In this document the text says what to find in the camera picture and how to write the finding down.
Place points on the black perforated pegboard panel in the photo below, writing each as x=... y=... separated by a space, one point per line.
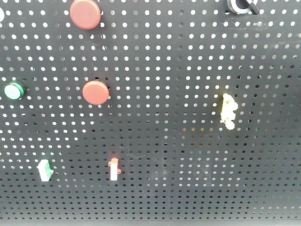
x=167 y=64

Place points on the lower red mushroom button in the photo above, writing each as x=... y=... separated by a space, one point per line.
x=95 y=92

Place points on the red mushroom button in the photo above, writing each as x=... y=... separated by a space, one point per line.
x=85 y=14
x=95 y=92

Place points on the upper red mushroom button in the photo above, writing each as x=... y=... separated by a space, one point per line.
x=85 y=14

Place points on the green round push button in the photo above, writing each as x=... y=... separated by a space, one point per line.
x=14 y=90

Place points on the white red toggle switch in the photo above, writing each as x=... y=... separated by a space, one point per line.
x=114 y=169

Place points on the yellow toggle handle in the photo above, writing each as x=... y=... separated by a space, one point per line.
x=228 y=115

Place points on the white green toggle switch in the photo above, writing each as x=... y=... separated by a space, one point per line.
x=44 y=170

